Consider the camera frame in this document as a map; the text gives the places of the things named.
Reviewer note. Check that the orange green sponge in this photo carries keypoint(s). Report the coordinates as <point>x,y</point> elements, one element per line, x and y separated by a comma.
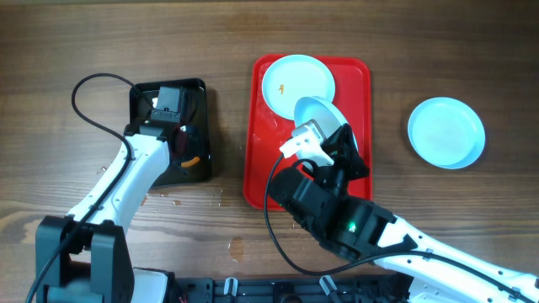
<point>190,162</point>

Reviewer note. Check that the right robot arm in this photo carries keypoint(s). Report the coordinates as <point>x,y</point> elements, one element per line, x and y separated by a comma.
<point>314,191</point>

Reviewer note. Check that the black water tray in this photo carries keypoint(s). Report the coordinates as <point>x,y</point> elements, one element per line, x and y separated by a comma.
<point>156,107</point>

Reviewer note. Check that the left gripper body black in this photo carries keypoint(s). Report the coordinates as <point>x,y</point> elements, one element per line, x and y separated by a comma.
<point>195,143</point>

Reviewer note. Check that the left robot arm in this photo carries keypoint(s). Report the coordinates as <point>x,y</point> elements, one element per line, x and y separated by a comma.
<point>83,256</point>

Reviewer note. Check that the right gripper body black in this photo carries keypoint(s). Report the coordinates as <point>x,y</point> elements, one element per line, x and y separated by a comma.
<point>336,178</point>

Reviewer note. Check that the light blue plate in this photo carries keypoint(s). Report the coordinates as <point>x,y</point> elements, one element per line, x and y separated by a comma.
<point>326,116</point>
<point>293,77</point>
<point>446,133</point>

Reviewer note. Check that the light blue plate top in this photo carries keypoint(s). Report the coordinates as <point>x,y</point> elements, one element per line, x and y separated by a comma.
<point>293,77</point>

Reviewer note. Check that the red plastic tray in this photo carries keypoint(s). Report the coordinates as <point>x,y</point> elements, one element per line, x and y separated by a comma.
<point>267,131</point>

